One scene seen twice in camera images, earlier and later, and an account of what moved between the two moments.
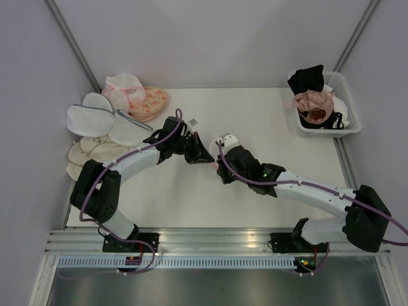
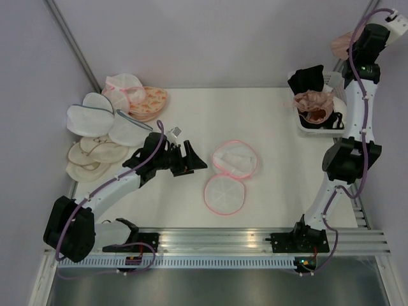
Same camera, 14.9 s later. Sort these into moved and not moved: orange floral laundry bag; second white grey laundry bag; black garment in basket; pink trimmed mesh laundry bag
Moved: pink trimmed mesh laundry bag
Not moved: orange floral laundry bag; second white grey laundry bag; black garment in basket
